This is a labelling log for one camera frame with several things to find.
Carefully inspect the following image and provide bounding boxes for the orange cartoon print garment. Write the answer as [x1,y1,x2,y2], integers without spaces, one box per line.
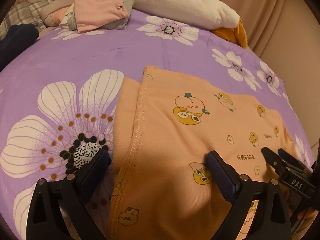
[107,66,296,239]

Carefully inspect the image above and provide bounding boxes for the purple floral bed sheet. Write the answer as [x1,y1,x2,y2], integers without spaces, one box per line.
[1,10,313,239]

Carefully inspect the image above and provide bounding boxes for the beige curtain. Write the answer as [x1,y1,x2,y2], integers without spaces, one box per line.
[80,0,318,58]

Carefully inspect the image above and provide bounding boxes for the dark navy garment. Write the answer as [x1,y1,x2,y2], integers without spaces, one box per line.
[0,24,39,71]

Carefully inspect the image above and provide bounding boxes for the white and orange plush pillow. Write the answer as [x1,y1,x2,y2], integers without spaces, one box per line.
[133,0,248,49]

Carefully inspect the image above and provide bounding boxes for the plaid blanket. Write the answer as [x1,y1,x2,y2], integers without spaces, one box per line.
[1,0,59,39]

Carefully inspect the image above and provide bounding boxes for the pink folded garment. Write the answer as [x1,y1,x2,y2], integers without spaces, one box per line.
[74,0,129,34]

